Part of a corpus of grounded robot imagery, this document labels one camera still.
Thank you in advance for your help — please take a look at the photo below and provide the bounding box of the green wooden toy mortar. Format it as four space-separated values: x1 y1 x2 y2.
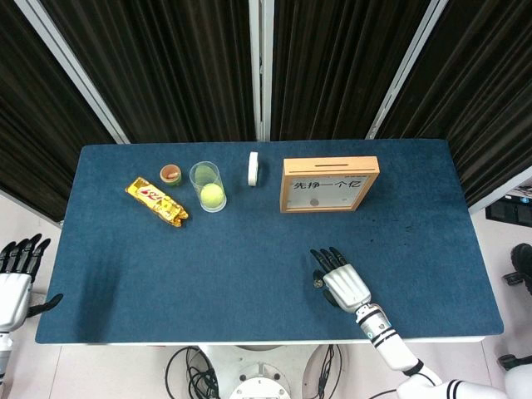
160 164 183 186

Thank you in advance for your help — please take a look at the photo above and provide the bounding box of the gold snack packet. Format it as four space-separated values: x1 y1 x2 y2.
125 176 190 228

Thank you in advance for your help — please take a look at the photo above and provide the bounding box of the black pleated curtain panel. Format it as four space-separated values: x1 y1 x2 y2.
269 0 436 141
39 0 257 145
0 0 120 224
376 0 532 208

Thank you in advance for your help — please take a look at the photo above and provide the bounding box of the yellow tennis ball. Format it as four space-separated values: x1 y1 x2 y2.
199 185 224 210

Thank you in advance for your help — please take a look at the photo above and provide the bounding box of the white partition frame post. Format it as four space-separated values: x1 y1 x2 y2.
248 0 275 141
0 189 63 229
366 0 450 140
468 165 532 215
14 0 131 145

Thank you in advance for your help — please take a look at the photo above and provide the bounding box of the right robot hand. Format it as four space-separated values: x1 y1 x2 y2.
310 246 372 313

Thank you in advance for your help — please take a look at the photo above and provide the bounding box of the clear plastic ball tube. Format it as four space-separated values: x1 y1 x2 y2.
189 160 228 214

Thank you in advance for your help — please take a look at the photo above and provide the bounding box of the black equipment box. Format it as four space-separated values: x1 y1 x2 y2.
485 195 532 228

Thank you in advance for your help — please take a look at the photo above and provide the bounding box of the black cable bundle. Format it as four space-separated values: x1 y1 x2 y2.
165 346 221 399
306 343 344 399

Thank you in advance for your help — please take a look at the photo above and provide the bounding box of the blue fabric table cover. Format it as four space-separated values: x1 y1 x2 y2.
35 139 505 345

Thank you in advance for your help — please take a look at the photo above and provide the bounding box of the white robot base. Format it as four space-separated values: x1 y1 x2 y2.
195 342 330 399

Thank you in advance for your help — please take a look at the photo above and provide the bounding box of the wooden frame money box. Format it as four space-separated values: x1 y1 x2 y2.
279 155 381 214

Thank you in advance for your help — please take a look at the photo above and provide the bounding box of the white tape roll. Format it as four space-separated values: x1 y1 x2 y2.
247 151 260 188

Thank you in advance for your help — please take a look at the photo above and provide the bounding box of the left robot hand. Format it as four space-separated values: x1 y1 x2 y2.
0 233 64 333

